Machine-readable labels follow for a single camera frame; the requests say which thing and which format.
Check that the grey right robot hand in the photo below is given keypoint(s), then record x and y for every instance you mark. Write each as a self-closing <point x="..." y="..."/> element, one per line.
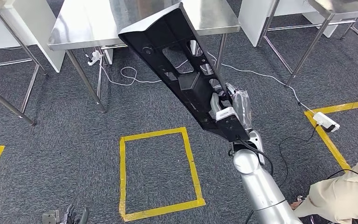
<point x="243" y="108"/>

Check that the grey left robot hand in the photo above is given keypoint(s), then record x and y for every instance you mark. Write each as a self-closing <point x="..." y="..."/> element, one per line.
<point x="74" y="216"/>

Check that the black plastic panel part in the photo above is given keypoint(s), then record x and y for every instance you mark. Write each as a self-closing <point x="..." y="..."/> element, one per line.
<point x="160" y="34"/>

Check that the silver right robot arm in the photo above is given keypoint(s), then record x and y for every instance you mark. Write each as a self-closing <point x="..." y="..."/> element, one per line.
<point x="259" y="185"/>

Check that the yellow floor tape square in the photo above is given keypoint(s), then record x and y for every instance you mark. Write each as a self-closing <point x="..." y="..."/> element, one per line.
<point x="122" y="173"/>
<point x="327" y="142"/>

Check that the white power strip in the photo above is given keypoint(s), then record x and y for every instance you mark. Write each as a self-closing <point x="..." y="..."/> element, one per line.
<point x="325" y="121"/>

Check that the person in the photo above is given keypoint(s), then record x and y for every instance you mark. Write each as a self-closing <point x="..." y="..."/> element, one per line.
<point x="336" y="194"/>

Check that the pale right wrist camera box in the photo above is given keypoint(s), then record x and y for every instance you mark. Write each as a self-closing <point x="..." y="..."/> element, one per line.
<point x="227" y="114"/>

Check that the black right wrist camera bracket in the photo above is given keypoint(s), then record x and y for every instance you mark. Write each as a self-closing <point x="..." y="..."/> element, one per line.
<point x="233" y="130"/>

